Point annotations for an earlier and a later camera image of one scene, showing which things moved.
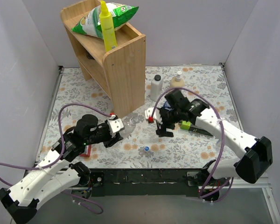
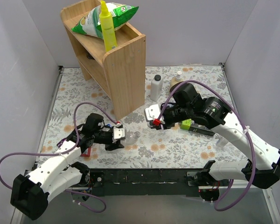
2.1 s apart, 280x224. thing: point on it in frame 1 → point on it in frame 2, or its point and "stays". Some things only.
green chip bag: (89, 24) stays
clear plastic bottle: (129, 124) → (131, 137)
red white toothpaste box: (87, 151) stays
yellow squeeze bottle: (107, 28) stays
